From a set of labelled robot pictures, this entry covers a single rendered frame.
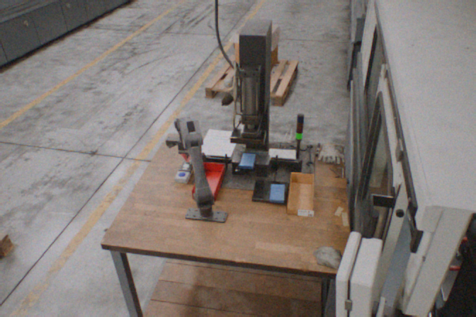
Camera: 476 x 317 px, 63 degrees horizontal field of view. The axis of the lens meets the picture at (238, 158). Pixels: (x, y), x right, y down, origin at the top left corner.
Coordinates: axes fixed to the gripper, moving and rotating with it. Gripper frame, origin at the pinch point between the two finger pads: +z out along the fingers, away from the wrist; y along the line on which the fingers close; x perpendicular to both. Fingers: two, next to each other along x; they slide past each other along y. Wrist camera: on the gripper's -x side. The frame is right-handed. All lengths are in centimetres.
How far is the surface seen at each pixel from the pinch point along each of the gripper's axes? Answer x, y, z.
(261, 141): 41.9, 2.5, -17.7
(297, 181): 62, 5, 4
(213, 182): 17.5, 11.9, 4.6
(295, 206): 62, 24, 5
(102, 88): -212, -281, 90
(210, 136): 4.6, -35.5, 4.4
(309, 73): 65, -369, 92
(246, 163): 34.5, 3.4, -3.7
